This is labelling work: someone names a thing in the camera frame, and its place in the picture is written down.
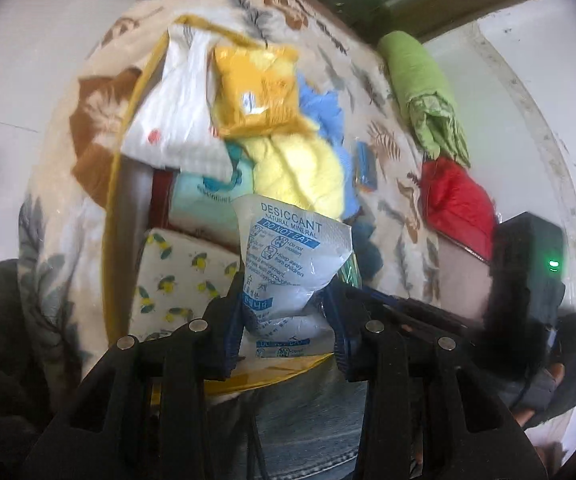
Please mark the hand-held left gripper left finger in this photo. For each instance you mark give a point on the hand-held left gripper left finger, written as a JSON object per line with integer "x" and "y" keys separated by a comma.
{"x": 233, "y": 325}

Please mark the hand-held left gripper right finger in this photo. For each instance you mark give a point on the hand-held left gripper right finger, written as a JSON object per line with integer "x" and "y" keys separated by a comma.
{"x": 342, "y": 335}

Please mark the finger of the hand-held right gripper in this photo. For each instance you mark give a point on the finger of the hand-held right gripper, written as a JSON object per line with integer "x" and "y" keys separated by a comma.
{"x": 433, "y": 316}

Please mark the white desiccant packet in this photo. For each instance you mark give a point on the white desiccant packet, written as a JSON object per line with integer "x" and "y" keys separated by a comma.
{"x": 288, "y": 342}
{"x": 288, "y": 250}

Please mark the teal wet wipes packet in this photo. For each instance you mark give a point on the teal wet wipes packet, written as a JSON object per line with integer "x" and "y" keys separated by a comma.
{"x": 202, "y": 200}

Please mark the yellow-trimmed fabric storage box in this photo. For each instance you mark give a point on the yellow-trimmed fabric storage box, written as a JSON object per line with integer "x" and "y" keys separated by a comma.
{"x": 135, "y": 195}

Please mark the person's right forearm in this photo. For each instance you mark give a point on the person's right forearm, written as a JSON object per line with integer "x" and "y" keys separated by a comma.
{"x": 535, "y": 392}

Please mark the lemon print tissue pack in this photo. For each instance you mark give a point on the lemon print tissue pack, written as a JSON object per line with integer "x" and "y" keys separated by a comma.
{"x": 182, "y": 280}

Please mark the person's jeans leg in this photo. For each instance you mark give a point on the person's jeans leg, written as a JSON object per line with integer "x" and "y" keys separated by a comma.
{"x": 308, "y": 420}

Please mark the red jacket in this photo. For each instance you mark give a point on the red jacket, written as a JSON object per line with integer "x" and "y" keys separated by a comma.
{"x": 458, "y": 205}

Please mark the dark teal cloth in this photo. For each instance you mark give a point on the dark teal cloth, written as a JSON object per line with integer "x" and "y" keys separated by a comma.
{"x": 368, "y": 245}

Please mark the red item in box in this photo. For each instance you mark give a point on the red item in box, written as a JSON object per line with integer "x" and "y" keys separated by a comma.
{"x": 160, "y": 200}

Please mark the small blue packet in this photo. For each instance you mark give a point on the small blue packet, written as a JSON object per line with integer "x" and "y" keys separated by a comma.
{"x": 366, "y": 165}

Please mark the yellow towel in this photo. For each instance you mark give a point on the yellow towel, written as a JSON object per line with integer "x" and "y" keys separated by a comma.
{"x": 293, "y": 170}

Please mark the white plastic bag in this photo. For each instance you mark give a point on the white plastic bag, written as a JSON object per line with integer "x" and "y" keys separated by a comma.
{"x": 177, "y": 110}

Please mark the folded green blanket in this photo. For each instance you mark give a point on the folded green blanket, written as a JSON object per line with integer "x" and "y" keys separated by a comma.
{"x": 413, "y": 75}

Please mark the light blue cloth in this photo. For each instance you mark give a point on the light blue cloth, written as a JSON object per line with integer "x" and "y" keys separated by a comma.
{"x": 323, "y": 110}

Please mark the dark grey cloth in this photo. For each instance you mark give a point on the dark grey cloth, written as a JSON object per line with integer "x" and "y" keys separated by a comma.
{"x": 2, "y": 350}

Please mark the yellow plastic packet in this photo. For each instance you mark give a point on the yellow plastic packet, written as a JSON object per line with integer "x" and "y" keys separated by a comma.
{"x": 258, "y": 90}

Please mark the leaf printed blanket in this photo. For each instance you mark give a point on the leaf printed blanket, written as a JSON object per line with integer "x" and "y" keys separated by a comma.
{"x": 92, "y": 105}

